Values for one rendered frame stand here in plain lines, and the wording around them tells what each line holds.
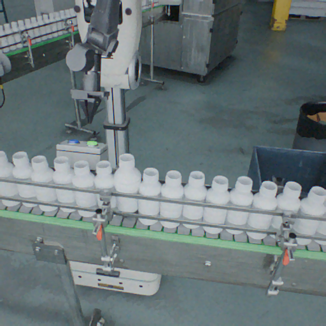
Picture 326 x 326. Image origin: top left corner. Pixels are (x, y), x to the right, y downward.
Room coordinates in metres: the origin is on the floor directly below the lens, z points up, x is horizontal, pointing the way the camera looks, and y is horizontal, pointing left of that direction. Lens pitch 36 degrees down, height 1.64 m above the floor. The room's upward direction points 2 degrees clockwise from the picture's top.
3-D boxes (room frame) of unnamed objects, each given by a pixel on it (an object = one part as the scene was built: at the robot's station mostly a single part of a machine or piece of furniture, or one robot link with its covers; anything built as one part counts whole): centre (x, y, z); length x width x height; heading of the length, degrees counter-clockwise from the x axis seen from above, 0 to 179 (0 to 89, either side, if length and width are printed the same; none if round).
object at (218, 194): (0.59, -0.14, 1.08); 0.06 x 0.06 x 0.17
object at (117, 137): (1.30, 0.23, 0.74); 0.11 x 0.11 x 0.40; 83
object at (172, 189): (0.61, -0.02, 1.08); 0.06 x 0.06 x 0.17
